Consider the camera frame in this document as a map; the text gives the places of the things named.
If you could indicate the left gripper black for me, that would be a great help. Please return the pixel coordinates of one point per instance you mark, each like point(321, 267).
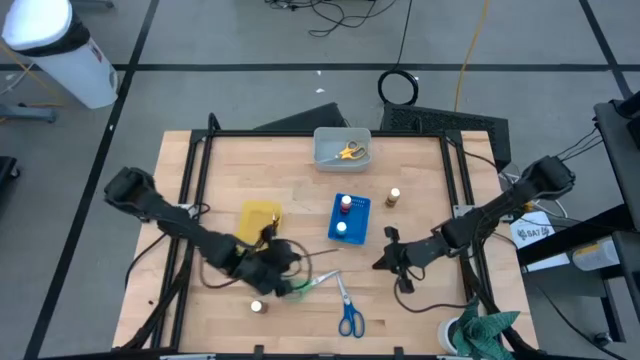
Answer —
point(267, 267)

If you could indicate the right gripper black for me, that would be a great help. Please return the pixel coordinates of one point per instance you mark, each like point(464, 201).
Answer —
point(415, 252)

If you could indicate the brown paint bottle white cap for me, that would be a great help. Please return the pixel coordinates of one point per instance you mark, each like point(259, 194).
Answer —
point(258, 306)
point(393, 196)

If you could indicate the blue paint bottle white cap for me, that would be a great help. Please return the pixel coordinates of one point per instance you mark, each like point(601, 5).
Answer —
point(341, 228)

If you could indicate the black paintbrush gold ferrule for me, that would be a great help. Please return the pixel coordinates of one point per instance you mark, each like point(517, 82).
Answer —
point(274, 219)

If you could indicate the red paint bottle white cap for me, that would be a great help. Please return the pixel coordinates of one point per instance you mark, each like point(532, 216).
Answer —
point(345, 202)

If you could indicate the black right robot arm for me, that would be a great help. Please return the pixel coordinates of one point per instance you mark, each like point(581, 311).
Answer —
point(500, 205)

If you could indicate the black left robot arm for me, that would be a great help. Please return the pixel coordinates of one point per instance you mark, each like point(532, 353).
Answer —
point(175, 220)

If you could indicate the black paintbrush silver ferrule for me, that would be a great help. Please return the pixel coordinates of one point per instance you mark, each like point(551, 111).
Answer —
point(325, 252)

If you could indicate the blue slotted plastic basket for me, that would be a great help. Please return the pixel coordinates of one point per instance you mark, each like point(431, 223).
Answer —
point(360, 220)

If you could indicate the yellow plastic bin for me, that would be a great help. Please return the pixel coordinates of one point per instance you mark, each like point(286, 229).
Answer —
point(252, 217)

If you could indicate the green plant in white pot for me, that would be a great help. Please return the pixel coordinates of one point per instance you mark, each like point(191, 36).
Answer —
point(480, 332)

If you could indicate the white printed label sheet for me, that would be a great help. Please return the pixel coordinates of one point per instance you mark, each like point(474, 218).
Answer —
point(532, 232)

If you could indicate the plain white paper sheet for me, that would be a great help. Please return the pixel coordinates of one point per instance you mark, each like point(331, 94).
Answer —
point(547, 262)

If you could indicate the black flat panel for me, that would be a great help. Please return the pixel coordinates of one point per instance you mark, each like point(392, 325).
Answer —
point(310, 120)

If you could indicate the black equipment cart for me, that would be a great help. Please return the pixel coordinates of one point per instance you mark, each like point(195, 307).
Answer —
point(617, 150)

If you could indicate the black chair base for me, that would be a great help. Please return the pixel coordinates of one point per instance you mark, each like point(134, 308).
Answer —
point(6, 172)

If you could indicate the grey metal stand base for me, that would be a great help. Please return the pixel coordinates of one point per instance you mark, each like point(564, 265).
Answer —
point(25, 114)

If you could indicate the white trash can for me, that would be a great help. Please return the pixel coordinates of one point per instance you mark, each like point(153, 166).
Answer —
point(55, 45)

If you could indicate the black metal table frame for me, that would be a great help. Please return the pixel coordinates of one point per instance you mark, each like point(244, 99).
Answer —
point(300, 133)

